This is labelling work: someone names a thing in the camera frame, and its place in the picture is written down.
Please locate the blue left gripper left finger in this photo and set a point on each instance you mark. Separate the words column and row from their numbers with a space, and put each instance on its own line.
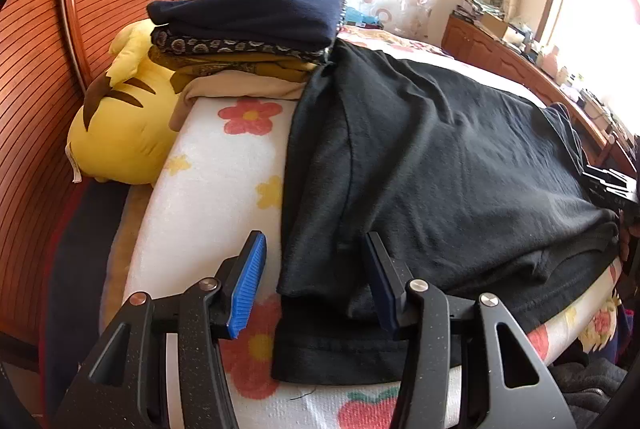
column 244, row 280

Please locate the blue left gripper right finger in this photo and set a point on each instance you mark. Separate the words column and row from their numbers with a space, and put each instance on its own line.
column 387, row 281

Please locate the navy folded garment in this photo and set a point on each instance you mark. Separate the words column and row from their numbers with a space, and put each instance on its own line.
column 307, row 24

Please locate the mustard folded garment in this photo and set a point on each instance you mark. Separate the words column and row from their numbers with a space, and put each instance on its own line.
column 187, row 68

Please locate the beige folded garment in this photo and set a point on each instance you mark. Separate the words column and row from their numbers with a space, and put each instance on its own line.
column 232, row 84

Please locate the white flower print towel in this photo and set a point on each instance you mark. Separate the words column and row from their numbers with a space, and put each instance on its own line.
column 223, row 179

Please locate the patterned folded garment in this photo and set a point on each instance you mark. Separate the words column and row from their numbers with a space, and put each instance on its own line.
column 180, row 45

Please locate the stack of papers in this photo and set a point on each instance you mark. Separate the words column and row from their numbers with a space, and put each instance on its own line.
column 475, row 9

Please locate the black printed t-shirt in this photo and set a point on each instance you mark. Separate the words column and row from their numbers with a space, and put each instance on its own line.
column 476, row 189

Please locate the window with wooden frame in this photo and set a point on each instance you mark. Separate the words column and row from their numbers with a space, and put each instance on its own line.
column 598, row 42

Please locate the cardboard box on cabinet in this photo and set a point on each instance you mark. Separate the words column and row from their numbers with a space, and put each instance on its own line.
column 495, row 26

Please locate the pink bottle on cabinet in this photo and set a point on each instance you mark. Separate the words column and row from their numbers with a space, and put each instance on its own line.
column 548, row 61

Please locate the yellow pikachu plush toy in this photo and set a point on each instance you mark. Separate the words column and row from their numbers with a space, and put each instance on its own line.
column 121, row 132

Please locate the wooden low cabinet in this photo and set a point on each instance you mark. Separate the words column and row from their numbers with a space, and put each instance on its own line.
column 467, row 43

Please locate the blue tissue package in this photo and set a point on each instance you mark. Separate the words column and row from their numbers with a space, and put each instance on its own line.
column 353, row 17

